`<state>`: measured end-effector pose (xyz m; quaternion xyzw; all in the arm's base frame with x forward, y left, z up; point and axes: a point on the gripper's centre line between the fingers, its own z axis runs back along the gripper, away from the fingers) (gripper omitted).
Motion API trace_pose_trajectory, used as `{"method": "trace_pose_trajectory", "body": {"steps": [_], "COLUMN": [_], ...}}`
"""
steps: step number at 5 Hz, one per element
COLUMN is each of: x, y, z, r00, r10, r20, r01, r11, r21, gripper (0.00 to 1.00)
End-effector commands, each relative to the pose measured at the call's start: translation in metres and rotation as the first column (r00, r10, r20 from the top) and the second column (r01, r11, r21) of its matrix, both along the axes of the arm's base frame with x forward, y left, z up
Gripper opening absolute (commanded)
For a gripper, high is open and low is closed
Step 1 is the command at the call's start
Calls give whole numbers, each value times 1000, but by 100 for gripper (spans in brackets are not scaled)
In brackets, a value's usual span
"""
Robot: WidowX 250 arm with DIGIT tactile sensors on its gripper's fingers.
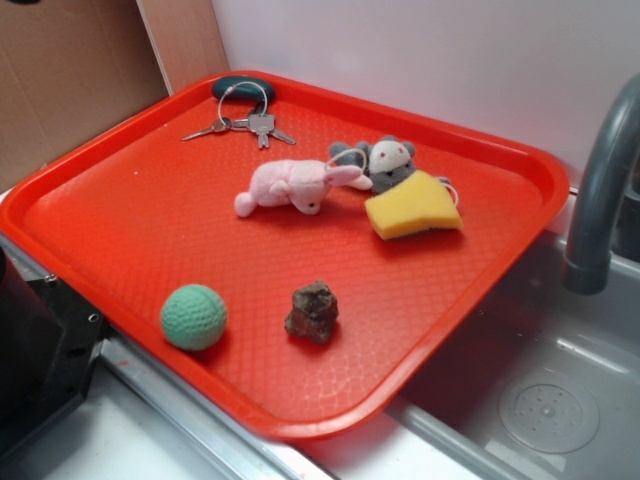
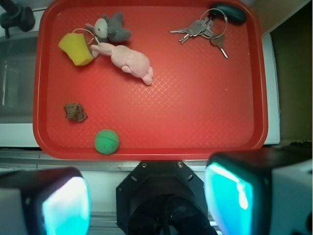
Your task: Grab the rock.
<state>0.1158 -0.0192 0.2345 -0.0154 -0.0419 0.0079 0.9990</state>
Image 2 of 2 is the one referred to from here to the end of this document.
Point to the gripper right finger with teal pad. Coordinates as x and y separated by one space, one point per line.
268 191

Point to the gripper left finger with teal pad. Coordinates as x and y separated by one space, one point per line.
44 202

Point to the brown rock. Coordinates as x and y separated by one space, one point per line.
75 112

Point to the green foam ball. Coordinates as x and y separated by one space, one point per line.
106 141

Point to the red plastic tray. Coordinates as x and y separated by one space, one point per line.
199 102

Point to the grey sink basin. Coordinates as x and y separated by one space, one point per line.
17 74

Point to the yellow sponge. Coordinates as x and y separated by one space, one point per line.
76 48

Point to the pink plush bunny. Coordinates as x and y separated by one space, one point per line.
129 61

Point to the silver key bunch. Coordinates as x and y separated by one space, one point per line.
203 27

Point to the grey plush mouse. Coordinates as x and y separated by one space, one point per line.
107 29

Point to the black key fob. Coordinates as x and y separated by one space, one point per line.
233 13

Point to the grey faucet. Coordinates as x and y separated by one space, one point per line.
16 15

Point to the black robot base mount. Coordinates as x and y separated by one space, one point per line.
162 198

